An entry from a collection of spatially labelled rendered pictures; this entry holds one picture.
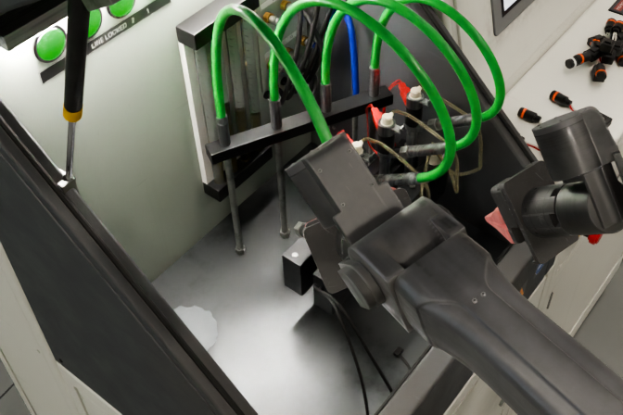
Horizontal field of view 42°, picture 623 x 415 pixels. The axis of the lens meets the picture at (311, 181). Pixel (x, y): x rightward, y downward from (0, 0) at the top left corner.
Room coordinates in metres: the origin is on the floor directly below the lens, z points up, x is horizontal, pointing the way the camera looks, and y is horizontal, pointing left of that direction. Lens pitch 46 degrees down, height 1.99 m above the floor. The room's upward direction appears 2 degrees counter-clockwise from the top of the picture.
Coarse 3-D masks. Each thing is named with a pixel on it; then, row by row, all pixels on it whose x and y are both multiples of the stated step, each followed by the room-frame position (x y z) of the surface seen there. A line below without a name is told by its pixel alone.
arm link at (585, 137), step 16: (576, 112) 0.62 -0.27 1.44; (592, 112) 0.61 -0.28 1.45; (544, 128) 0.60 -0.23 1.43; (560, 128) 0.60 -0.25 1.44; (576, 128) 0.60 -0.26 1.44; (592, 128) 0.60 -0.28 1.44; (544, 144) 0.60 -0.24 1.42; (560, 144) 0.59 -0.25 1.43; (576, 144) 0.59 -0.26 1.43; (592, 144) 0.59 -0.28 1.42; (608, 144) 0.59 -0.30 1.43; (544, 160) 0.60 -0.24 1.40; (560, 160) 0.58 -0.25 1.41; (576, 160) 0.57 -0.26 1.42; (592, 160) 0.57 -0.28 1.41; (608, 160) 0.58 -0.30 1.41; (560, 176) 0.57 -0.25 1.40; (576, 176) 0.57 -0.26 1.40
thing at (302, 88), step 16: (224, 16) 0.89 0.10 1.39; (240, 16) 0.84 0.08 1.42; (256, 16) 0.82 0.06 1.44; (272, 32) 0.78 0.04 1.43; (272, 48) 0.77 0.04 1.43; (288, 64) 0.74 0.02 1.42; (304, 80) 0.72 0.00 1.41; (304, 96) 0.71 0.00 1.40; (224, 112) 0.96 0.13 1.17; (320, 112) 0.69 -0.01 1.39; (320, 128) 0.68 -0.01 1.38
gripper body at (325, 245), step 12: (396, 192) 0.51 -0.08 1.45; (408, 204) 0.50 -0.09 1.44; (312, 228) 0.49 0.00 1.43; (336, 228) 0.49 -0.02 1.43; (312, 240) 0.48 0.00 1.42; (324, 240) 0.48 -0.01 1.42; (336, 240) 0.48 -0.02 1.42; (312, 252) 0.47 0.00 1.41; (324, 252) 0.47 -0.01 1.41; (336, 252) 0.47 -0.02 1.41; (324, 264) 0.46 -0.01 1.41; (336, 264) 0.47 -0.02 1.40; (324, 276) 0.46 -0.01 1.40; (336, 276) 0.46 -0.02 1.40; (336, 288) 0.45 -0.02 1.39
